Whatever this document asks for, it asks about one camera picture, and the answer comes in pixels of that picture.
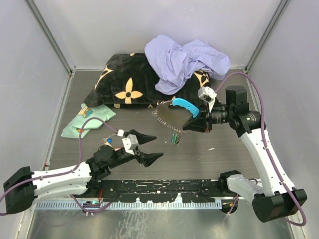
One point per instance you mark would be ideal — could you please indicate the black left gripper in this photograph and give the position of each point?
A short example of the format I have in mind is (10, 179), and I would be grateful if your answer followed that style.
(146, 159)

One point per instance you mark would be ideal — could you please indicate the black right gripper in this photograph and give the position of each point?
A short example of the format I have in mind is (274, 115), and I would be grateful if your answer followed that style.
(202, 121)

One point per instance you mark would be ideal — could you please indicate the blue tagged key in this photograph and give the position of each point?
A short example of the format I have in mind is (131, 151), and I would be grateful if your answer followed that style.
(107, 141)

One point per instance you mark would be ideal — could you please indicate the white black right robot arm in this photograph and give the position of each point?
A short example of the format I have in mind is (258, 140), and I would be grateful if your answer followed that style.
(277, 196)

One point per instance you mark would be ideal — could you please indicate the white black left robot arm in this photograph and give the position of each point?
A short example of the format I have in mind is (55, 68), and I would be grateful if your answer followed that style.
(26, 188)

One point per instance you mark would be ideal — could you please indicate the lavender crumpled cloth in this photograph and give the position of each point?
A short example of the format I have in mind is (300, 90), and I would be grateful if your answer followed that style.
(175, 64)

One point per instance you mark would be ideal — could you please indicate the black floral pillow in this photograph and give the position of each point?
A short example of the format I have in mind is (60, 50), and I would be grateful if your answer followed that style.
(128, 81)

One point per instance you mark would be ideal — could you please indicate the mint green cartoon cloth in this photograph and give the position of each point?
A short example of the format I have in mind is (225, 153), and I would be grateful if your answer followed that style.
(74, 129)

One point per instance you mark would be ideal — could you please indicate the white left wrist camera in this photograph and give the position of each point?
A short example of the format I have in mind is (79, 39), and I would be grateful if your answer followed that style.
(130, 143)

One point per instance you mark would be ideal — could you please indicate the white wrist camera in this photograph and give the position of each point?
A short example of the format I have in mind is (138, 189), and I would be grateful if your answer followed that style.
(130, 143)
(208, 95)

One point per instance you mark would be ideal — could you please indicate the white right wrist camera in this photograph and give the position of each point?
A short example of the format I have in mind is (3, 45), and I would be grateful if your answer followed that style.
(208, 95)

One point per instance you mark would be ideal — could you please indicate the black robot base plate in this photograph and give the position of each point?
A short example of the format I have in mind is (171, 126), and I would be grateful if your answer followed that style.
(156, 191)

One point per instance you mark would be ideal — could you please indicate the slotted grey cable duct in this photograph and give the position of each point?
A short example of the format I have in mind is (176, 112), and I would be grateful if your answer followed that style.
(176, 205)

